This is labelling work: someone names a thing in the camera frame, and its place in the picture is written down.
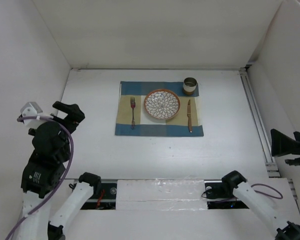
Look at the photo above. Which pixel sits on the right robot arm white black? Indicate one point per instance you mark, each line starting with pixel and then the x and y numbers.
pixel 237 185

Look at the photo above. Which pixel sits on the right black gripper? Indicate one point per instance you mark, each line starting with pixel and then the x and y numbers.
pixel 282 143

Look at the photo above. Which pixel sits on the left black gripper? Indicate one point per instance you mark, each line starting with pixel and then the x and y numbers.
pixel 75 116

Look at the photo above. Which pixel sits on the blue beige white cloth napkin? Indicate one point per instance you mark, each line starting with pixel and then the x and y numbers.
pixel 147 126

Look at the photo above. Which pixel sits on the aluminium rail right side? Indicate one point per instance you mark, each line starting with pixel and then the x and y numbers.
pixel 270 162

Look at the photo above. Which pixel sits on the white foam block front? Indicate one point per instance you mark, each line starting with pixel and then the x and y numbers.
pixel 166 195

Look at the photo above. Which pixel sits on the orange floral patterned plate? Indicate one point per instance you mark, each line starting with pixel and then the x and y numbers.
pixel 162 104

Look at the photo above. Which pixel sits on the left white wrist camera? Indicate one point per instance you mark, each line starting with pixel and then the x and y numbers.
pixel 32 116

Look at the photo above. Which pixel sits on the silver fork with pink neck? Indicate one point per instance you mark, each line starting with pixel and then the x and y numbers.
pixel 133 105

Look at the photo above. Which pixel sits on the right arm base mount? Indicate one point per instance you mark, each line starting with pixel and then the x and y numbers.
pixel 218 197

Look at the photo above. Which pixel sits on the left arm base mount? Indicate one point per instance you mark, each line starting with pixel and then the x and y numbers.
pixel 99 197

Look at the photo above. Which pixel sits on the metal cup with brown base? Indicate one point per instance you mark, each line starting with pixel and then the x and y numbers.
pixel 189 86

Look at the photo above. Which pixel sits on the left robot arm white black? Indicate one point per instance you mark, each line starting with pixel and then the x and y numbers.
pixel 45 172

